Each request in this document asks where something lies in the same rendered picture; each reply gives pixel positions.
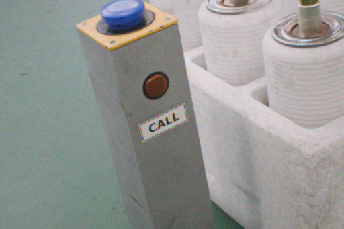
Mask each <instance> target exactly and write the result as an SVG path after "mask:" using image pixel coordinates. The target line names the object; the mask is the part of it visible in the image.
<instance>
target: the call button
mask: <svg viewBox="0 0 344 229"><path fill-rule="evenodd" d="M145 12H146V8H145V5H144V2H143V1H142V0H115V1H110V2H109V3H108V4H107V5H104V7H102V8H101V11H100V14H101V20H102V21H103V22H104V23H105V24H108V27H110V28H111V29H115V30H123V29H126V28H130V27H134V26H135V25H137V24H139V23H140V22H141V21H142V19H143V15H144V14H145Z"/></svg>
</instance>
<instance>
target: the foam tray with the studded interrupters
mask: <svg viewBox="0 0 344 229"><path fill-rule="evenodd" d="M183 55H184V58H185V63H186V67H187V75H188V79H189V88H190V91H191V96H192V103H193V108H194V111H195V115H196V124H197V127H198V135H199V139H200V144H201V147H202V156H203V160H204V164H205V171H206V176H207V180H208V188H209V192H210V197H211V200H212V201H213V202H214V203H215V204H217V205H218V206H219V207H220V208H221V209H223V210H224V211H225V212H226V213H227V214H228V215H230V216H231V217H232V218H233V219H234V220H235V221H237V222H238V223H239V224H240V225H241V226H242V227H243V228H245V229H344V115H343V116H340V117H338V118H337V119H335V120H333V121H331V122H329V123H327V124H325V125H323V126H322V127H320V128H315V129H306V128H302V127H301V126H299V125H298V124H295V123H294V122H292V121H290V120H289V119H288V118H285V117H284V116H282V115H280V114H278V112H275V111H273V110H272V109H270V108H269V95H268V90H267V81H266V75H264V76H262V77H261V78H259V79H257V80H254V81H251V82H250V83H248V84H247V85H243V86H240V87H234V86H232V85H229V84H228V83H226V82H224V81H223V80H222V79H219V78H218V77H216V76H214V75H213V74H211V73H209V72H208V70H207V66H206V60H205V59H206V58H205V56H204V45H203V46H199V47H198V48H196V49H193V50H190V51H189V52H184V53H183Z"/></svg>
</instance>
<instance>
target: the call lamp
mask: <svg viewBox="0 0 344 229"><path fill-rule="evenodd" d="M166 88H167V80H166V77H165V76H163V75H160V74H157V75H154V76H152V77H151V78H150V79H149V80H148V82H147V83H146V87H145V90H146V93H147V94H148V96H149V97H160V95H162V94H163V93H164V92H165V91H166Z"/></svg>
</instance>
